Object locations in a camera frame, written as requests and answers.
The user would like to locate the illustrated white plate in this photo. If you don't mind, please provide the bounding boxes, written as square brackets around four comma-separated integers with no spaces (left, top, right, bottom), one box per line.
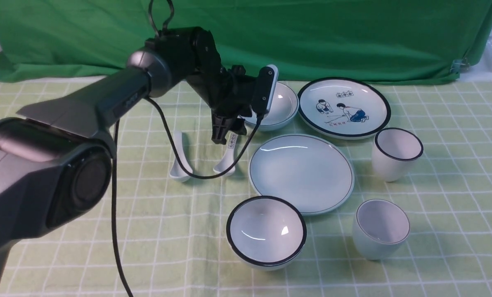
[298,77,392,140]

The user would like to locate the white spoon with label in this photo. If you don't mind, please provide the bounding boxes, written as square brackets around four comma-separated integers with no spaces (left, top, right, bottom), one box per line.
[213,132,238,174]

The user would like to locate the metal clamp on backdrop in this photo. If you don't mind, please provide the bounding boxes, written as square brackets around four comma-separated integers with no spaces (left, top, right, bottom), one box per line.
[449,58,471,74]

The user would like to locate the plain white plate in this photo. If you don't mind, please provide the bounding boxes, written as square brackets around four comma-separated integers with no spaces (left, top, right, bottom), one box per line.
[248,134,356,216]

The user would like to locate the shallow white bowl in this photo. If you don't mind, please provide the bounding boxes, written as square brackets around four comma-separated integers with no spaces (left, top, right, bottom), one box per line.
[258,82,298,132]

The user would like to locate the pale white cup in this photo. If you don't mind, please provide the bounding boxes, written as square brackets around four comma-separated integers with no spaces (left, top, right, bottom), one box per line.
[352,199,411,261]

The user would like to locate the green backdrop cloth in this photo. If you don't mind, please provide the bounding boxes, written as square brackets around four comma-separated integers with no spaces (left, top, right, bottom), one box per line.
[0,0,492,85]

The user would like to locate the plain white ceramic spoon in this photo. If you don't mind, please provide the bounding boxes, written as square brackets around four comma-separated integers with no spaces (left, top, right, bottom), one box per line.
[169,130,193,183]

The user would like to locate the black-rimmed white cup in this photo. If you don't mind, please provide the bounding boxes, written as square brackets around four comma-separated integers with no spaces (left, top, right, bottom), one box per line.
[371,127,424,182]

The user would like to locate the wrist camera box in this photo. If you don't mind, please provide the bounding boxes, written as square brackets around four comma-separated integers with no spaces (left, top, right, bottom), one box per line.
[251,64,279,119]

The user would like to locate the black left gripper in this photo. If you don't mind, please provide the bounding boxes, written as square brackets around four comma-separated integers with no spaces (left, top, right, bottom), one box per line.
[187,31,254,145]

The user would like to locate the green checkered tablecloth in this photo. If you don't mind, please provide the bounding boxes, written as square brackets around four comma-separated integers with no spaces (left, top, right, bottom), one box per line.
[0,82,492,297]

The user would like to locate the black-rimmed white bowl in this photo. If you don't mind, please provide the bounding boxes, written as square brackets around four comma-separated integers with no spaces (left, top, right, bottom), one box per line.
[225,196,307,271]

